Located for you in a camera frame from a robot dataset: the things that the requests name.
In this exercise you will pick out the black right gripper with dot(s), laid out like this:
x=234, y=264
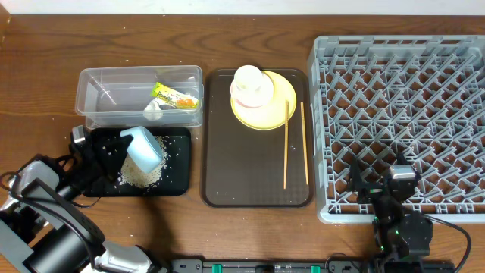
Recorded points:
x=372, y=191

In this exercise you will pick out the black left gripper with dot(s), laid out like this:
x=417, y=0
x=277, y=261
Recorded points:
x=96, y=164

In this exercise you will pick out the rice leftovers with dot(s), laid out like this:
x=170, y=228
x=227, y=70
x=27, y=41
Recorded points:
x=132, y=175

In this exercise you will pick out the light blue bowl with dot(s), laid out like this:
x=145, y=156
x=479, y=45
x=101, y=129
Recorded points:
x=144, y=149

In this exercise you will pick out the white napkin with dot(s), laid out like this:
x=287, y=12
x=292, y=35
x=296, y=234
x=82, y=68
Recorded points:
x=154, y=110

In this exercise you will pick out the green orange snack wrapper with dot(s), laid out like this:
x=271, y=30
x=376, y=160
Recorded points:
x=165, y=95

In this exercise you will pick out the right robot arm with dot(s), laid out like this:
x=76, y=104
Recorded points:
x=404, y=237

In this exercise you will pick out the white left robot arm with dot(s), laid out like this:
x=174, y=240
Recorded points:
x=42, y=227

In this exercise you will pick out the clear plastic waste bin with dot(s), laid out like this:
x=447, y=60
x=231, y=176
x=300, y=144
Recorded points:
x=117, y=96

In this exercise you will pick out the grey plastic dishwasher rack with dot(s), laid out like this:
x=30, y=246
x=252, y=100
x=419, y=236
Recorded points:
x=375, y=97

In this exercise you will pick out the right wooden chopstick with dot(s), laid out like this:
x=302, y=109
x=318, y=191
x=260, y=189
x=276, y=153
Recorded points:
x=304, y=142

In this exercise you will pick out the wooden chopstick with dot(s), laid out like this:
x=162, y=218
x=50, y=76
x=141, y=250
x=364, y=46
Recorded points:
x=304, y=142
x=286, y=138

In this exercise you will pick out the black plastic tray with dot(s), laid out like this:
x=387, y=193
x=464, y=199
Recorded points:
x=177, y=180

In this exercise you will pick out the left wooden chopstick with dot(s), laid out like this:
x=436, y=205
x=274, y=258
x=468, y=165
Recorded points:
x=286, y=138

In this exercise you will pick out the yellow plate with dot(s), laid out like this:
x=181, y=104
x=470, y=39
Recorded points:
x=271, y=115

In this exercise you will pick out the brown plastic serving tray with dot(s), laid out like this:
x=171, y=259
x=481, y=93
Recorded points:
x=243, y=167

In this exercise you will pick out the pink bowl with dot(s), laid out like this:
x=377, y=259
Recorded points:
x=254, y=98

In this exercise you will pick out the cream cup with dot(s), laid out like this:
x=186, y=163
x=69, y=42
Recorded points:
x=248, y=78

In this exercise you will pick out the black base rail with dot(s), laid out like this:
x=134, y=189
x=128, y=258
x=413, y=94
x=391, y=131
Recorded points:
x=332, y=265

